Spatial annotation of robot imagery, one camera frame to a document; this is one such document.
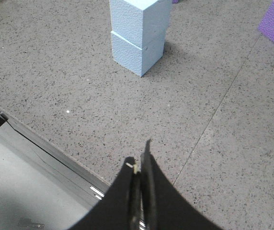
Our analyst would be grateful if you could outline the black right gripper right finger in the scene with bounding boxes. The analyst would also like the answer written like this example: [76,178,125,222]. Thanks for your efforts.
[141,139,221,230]

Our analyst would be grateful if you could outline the thin black cable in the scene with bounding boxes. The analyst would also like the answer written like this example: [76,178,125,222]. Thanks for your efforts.
[5,119,111,186]

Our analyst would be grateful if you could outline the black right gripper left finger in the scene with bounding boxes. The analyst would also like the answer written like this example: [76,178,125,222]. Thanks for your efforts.
[70,157,141,230]

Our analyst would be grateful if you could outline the light blue foam cube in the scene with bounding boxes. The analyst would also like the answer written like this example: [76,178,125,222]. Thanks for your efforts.
[111,31,166,77]
[110,0,172,48]

